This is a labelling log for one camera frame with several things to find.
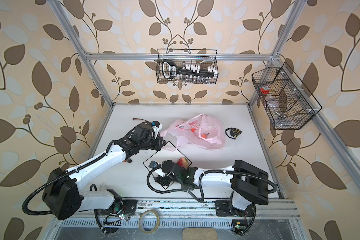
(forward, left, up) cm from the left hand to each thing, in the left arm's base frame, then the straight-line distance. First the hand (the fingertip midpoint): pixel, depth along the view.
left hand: (167, 141), depth 80 cm
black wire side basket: (+12, -61, +19) cm, 65 cm away
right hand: (-14, +5, -8) cm, 17 cm away
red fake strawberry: (-7, -9, -11) cm, 16 cm away
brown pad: (-39, -17, -13) cm, 45 cm away
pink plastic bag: (+18, -20, -17) cm, 32 cm away
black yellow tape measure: (+17, -43, -14) cm, 48 cm away
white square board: (-1, +4, -15) cm, 16 cm away
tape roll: (-35, +10, -13) cm, 39 cm away
